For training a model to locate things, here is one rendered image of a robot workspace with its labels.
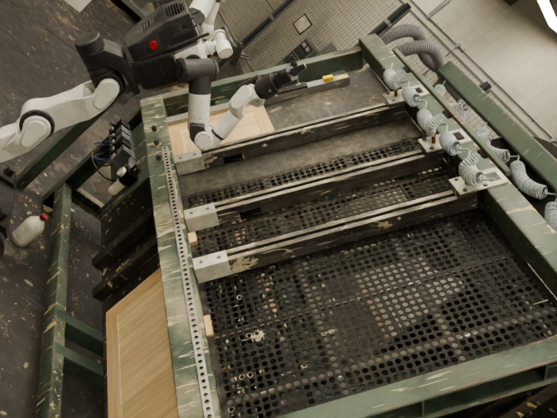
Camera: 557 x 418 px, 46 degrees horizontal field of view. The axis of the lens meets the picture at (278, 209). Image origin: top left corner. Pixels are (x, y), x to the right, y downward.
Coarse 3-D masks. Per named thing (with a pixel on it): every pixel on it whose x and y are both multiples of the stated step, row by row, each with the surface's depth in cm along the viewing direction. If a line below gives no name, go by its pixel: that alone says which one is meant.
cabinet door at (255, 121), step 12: (252, 108) 328; (216, 120) 324; (240, 120) 321; (252, 120) 319; (264, 120) 317; (180, 132) 320; (240, 132) 312; (252, 132) 310; (264, 132) 308; (180, 144) 311; (192, 144) 310
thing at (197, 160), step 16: (384, 96) 300; (400, 96) 297; (352, 112) 300; (368, 112) 298; (384, 112) 298; (400, 112) 300; (288, 128) 298; (304, 128) 296; (320, 128) 296; (336, 128) 298; (352, 128) 300; (224, 144) 295; (240, 144) 293; (256, 144) 293; (272, 144) 295; (288, 144) 297; (176, 160) 291; (192, 160) 291; (208, 160) 292; (224, 160) 294
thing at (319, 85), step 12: (312, 84) 333; (324, 84) 333; (336, 84) 334; (348, 84) 336; (276, 96) 331; (288, 96) 332; (216, 108) 329; (228, 108) 328; (168, 120) 327; (180, 120) 326
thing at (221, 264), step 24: (456, 192) 242; (360, 216) 242; (384, 216) 240; (408, 216) 241; (432, 216) 244; (264, 240) 240; (288, 240) 240; (312, 240) 237; (336, 240) 240; (216, 264) 234; (240, 264) 236; (264, 264) 239
